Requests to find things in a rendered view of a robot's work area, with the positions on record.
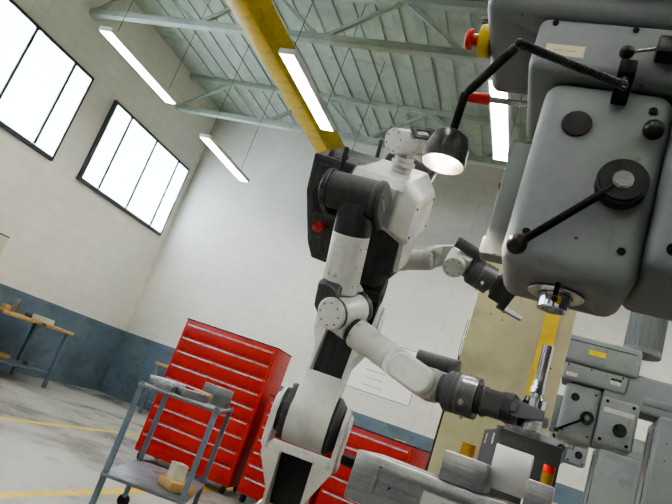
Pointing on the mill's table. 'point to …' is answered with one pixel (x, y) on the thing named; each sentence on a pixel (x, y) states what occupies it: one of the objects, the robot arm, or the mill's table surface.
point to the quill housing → (548, 183)
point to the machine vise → (420, 485)
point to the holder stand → (513, 437)
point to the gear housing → (578, 39)
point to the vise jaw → (464, 472)
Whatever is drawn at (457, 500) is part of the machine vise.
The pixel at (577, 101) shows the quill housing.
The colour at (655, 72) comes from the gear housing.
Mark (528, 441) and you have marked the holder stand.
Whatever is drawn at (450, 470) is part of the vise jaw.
